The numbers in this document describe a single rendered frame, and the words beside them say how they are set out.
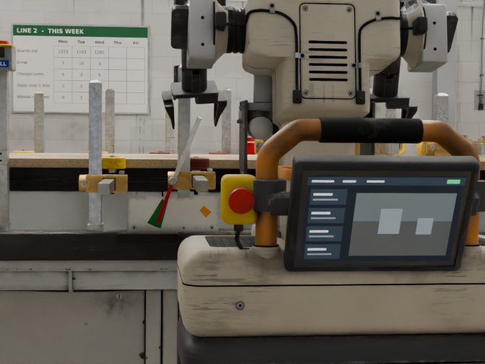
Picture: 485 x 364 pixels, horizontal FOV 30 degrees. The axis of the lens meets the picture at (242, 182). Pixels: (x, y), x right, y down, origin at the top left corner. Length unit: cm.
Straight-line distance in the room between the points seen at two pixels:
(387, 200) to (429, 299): 18
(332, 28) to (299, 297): 56
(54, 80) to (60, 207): 701
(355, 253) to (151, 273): 141
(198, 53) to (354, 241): 56
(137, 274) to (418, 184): 150
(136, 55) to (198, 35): 808
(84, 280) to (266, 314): 140
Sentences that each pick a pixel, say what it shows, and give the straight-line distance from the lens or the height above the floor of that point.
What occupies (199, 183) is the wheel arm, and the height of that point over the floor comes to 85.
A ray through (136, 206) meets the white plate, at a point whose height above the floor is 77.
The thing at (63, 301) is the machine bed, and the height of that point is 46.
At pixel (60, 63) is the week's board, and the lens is 980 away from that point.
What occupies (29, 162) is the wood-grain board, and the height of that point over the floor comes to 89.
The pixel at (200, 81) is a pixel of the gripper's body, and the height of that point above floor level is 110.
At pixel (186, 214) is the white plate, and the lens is 258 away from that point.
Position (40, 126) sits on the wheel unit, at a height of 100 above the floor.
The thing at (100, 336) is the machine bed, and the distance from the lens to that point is 290.
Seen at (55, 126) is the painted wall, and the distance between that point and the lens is 980.
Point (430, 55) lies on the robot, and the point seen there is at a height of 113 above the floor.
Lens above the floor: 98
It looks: 3 degrees down
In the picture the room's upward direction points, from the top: 1 degrees clockwise
